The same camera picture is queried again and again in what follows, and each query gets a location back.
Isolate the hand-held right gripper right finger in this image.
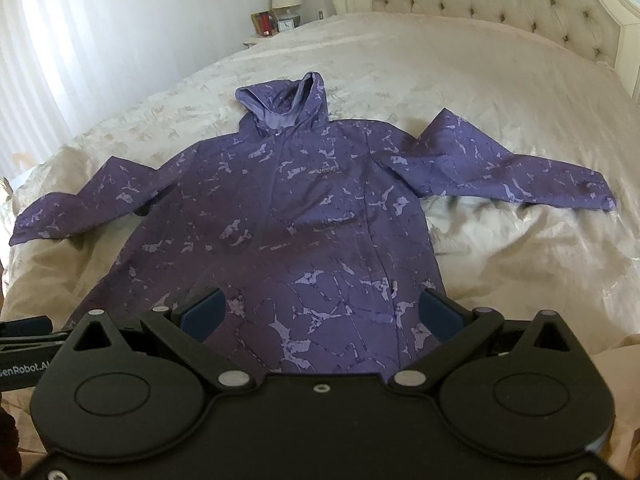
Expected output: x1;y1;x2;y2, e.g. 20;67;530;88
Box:
387;287;574;391

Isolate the white window blind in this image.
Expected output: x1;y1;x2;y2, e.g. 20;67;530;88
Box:
0;0;168;163

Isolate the purple patterned hooded jacket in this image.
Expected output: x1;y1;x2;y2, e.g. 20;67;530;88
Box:
9;71;617;376

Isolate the red picture box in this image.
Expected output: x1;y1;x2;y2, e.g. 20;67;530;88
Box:
251;10;275;37

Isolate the bed with cream bedspread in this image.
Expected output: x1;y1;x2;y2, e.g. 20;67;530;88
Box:
0;7;640;480

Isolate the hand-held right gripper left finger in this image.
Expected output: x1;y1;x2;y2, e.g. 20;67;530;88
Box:
69;287;256;392

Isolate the dark red cloth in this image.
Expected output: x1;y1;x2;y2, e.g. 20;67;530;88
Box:
0;395;21;461

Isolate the white nightstand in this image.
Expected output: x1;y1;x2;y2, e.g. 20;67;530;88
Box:
243;31;282;49

